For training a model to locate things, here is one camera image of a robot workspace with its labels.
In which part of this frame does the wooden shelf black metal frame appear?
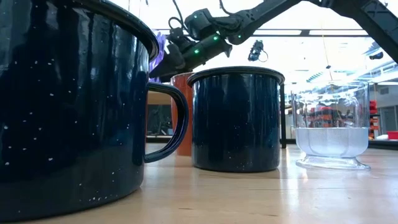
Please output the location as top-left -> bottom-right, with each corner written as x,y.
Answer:
146,76 -> 287,149

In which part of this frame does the red storage rack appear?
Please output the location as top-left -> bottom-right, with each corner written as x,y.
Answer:
369,99 -> 379,140

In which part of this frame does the purple faceted tumbler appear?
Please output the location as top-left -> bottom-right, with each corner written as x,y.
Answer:
149,30 -> 168,83

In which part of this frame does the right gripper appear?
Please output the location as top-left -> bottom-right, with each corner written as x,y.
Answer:
149,33 -> 233,83

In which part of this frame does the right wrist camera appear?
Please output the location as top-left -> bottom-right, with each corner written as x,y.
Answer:
167,27 -> 189,52

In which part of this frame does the black ceiling-mounted camera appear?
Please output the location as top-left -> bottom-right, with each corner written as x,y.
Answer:
248,39 -> 269,63

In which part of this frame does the thin hanging wire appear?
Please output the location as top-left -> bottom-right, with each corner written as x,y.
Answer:
320,30 -> 333,82

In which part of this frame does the black overhead frame bar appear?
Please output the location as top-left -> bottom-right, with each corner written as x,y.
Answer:
154,29 -> 371,37

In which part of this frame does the orange mug white handle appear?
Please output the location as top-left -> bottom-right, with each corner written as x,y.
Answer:
170,72 -> 195,157

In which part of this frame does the clear plastic cup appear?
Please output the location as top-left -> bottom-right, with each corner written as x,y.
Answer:
290,80 -> 371,171

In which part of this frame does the dark blue speckled enamel mug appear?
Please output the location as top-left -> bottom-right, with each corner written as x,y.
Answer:
186,65 -> 286,174
0,0 -> 190,222

